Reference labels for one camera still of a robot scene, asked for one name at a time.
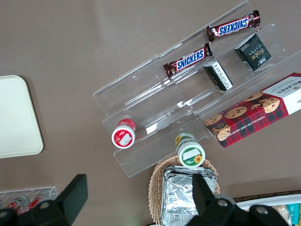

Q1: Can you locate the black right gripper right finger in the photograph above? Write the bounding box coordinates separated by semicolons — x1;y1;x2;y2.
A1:
188;173;238;226

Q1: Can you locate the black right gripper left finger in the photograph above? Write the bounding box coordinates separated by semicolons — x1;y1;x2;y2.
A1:
32;174;89;226

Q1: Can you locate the white rectangular snack tray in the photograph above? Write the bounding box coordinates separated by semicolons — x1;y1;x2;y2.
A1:
234;194;301;226

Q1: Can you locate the light oval wicker basket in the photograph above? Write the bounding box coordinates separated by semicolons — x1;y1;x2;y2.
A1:
148;154;221;226

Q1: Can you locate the cream plastic serving tray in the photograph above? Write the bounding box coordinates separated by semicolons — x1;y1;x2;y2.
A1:
0;75;44;159

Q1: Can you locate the clear acrylic bottle rack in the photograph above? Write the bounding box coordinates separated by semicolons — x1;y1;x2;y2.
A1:
0;186;58;214

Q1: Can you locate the red cola bottle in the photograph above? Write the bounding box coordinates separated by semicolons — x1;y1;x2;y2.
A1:
27;195;45;211
6;194;30;215

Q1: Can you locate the foil container stack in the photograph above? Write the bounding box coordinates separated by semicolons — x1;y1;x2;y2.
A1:
160;164;218;226

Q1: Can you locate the green lid yogurt cup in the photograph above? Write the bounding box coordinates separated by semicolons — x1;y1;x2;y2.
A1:
174;132;206;169

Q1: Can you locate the clear bag of crackers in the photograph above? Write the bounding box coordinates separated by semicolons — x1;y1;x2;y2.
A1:
274;204;290;223

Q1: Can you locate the red lid yogurt cup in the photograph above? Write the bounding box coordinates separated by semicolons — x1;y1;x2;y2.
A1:
111;118;137;149

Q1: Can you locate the teal snack pack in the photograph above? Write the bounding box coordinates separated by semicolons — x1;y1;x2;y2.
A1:
287;203;301;225

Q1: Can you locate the red tartan cookie box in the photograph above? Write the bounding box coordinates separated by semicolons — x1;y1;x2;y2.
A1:
204;72;301;149

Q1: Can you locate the clear acrylic stepped shelf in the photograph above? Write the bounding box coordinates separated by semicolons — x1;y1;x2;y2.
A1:
92;0;301;178

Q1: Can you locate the small black carton box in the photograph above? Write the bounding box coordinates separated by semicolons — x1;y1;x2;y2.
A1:
234;32;273;72
202;60;234;92

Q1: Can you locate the brown Snickers bar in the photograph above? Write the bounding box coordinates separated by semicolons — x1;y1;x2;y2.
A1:
206;9;262;43
163;42;214;79

